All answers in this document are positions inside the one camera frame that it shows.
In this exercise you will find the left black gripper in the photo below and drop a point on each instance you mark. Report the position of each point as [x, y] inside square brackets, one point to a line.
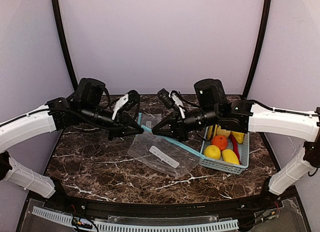
[120, 123]

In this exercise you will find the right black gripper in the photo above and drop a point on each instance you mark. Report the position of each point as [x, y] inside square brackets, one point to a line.
[176, 125]

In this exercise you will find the clear zip bag blue zipper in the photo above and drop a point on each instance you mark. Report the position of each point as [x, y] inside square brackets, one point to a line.
[163, 154]

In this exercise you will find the round yellow lemon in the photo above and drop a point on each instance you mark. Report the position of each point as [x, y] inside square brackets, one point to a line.
[212, 151]

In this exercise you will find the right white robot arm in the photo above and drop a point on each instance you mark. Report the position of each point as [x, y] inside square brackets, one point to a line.
[245, 116]

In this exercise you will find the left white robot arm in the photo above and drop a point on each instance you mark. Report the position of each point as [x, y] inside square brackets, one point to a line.
[82, 106]

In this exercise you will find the yellow fruit back left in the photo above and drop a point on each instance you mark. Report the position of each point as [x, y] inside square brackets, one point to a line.
[211, 132]

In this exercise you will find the pale yellow potato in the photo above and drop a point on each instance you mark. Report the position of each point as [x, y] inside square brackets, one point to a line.
[223, 132]

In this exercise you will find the orange fruit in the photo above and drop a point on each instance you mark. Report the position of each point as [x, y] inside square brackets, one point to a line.
[220, 141]

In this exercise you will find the light blue plastic basket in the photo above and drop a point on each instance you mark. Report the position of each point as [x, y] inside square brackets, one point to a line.
[221, 165]

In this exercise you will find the yellow mango front right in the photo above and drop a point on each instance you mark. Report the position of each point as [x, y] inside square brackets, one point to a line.
[229, 156]

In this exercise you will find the red chili pepper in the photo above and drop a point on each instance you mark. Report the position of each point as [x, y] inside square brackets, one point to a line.
[235, 147]

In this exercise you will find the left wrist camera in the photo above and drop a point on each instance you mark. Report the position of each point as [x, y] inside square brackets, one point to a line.
[126, 103]

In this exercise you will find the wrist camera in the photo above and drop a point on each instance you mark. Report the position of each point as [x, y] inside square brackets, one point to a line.
[172, 101]
[126, 103]

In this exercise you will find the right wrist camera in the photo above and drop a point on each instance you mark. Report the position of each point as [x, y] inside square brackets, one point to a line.
[172, 101]

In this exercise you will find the black front table rail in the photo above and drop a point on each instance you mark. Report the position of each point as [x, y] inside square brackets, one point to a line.
[242, 207]

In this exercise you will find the slotted grey cable duct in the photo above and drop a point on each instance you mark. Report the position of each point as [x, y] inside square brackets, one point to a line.
[133, 224]

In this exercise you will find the black frame post left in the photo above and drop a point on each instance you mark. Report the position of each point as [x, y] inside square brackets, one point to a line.
[63, 43]

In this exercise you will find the black frame post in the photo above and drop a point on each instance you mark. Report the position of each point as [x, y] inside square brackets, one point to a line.
[63, 43]
[258, 47]

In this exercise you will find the black frame post right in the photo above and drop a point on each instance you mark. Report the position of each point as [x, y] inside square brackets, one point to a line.
[258, 47]

